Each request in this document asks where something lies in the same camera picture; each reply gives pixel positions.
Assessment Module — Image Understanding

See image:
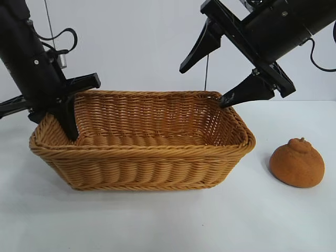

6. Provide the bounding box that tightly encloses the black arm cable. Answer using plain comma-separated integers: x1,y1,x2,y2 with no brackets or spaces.
35,28,79,55
300,37,336,72

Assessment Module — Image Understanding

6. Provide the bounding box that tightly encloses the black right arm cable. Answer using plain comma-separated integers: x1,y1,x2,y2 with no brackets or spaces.
300,37,336,72

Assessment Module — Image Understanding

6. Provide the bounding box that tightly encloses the orange fruit with knobbed top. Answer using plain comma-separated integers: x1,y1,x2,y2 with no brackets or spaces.
270,136,326,189

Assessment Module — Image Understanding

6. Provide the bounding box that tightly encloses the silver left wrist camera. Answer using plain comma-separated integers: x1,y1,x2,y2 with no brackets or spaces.
57,50,68,68

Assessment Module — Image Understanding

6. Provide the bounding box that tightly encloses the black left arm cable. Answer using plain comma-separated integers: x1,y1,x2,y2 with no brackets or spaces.
35,28,79,55

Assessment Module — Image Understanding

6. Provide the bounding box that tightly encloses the woven tan wicker basket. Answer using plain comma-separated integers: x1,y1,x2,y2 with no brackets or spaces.
28,90,256,192

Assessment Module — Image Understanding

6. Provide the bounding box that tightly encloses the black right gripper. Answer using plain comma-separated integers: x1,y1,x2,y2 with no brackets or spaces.
179,0,313,109

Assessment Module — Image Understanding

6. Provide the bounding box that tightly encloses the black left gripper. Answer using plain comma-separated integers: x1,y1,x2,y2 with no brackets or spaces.
0,26,102,141

